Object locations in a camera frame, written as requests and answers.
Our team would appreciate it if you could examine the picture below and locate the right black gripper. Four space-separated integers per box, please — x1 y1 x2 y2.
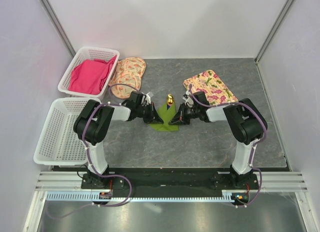
169 103 200 125

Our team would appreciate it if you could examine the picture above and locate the iridescent gold spoon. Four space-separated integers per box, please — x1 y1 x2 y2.
166 94 175 109

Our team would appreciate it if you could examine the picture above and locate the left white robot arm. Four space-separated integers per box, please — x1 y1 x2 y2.
73 91 164 188

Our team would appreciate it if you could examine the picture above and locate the floral rectangular tray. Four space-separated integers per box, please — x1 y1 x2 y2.
183 70 238 105

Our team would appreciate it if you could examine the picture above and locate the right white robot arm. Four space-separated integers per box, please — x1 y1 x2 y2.
168 91 268 189

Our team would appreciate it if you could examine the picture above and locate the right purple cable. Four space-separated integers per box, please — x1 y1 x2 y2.
188 84 268 209

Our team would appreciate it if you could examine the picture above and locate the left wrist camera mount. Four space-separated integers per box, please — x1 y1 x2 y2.
143 92 154 104

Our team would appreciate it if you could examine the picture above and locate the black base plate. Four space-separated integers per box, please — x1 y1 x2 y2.
81 168 259 200

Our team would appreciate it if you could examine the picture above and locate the pink cloth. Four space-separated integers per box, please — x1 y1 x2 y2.
68 56 117 95

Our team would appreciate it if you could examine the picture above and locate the floral fabric pouch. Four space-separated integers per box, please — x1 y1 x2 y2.
108 57 147 99

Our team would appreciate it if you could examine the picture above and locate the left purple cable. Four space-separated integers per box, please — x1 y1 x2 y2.
44 83 148 219

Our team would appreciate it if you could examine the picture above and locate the purple cable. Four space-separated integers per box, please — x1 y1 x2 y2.
188 84 268 209
44 83 148 219

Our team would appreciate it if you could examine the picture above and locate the green paper napkin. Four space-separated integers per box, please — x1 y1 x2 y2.
150 103 179 132

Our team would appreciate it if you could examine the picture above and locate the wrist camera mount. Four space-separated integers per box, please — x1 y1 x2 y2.
182 90 194 107
143 92 154 104

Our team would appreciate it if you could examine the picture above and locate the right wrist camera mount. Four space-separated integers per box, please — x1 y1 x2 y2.
182 90 194 107

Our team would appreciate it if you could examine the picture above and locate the empty white plastic basket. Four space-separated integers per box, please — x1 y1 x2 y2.
33 97 90 166

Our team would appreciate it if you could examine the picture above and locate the white slotted cable duct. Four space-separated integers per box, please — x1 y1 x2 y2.
46 191 248 202

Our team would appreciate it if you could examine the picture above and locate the white basket with pink cloth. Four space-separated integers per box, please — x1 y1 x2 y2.
58 47 120 99

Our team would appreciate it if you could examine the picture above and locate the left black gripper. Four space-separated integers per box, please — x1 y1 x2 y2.
136 102 163 124

